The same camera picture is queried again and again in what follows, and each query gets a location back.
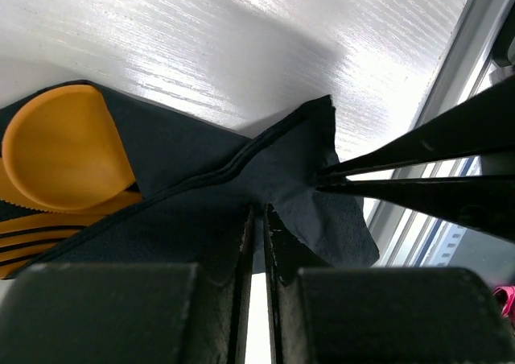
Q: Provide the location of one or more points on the orange plastic spoon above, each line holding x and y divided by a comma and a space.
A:
61, 153

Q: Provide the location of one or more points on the aluminium frame rail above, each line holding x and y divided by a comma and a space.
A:
402, 234

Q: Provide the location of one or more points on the dark navy paper napkin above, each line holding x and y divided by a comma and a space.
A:
192, 175

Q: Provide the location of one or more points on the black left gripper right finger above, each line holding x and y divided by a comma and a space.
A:
322, 314

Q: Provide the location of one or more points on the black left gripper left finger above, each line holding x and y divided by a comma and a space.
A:
135, 313

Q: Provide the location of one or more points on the white slotted cable duct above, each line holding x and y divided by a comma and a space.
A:
445, 238

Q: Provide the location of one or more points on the orange plastic fork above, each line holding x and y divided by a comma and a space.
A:
25, 238

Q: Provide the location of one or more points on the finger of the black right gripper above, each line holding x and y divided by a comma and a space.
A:
481, 203
483, 124

